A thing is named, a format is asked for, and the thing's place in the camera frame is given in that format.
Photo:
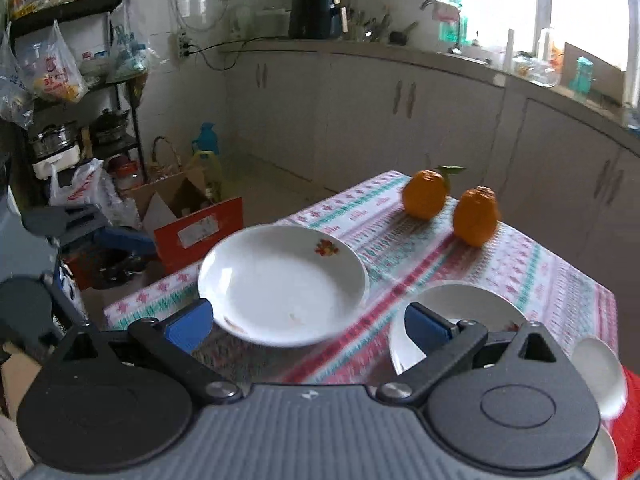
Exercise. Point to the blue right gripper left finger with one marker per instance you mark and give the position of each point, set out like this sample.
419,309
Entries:
188,328

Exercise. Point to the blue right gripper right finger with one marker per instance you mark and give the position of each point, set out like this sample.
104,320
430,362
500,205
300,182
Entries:
426,329

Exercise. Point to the white ceramic bowl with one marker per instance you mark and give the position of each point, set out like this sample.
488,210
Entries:
603,374
454,301

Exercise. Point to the white kitchen cabinets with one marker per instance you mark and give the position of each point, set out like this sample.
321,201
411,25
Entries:
336,113

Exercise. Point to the chrome kitchen faucet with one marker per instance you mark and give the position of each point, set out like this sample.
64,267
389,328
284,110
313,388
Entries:
443,11

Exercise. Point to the red cardboard box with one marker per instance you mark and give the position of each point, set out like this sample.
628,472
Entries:
189,239

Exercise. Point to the patterned red green tablecloth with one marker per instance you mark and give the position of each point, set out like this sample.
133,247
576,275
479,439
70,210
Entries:
403,256

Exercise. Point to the large bumpy orange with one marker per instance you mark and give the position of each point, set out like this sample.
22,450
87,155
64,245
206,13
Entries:
476,216

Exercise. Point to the orange with green leaf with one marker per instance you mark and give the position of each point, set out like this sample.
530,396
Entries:
424,196

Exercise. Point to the blue thermos jug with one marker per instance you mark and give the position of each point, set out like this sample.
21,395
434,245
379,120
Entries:
207,140

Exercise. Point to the black metal storage rack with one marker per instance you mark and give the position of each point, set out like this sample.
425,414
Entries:
58,78

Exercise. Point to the teal bottle on counter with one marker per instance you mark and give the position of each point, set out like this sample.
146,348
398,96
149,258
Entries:
583,76

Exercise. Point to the black air fryer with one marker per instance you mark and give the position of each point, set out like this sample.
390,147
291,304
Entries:
317,19

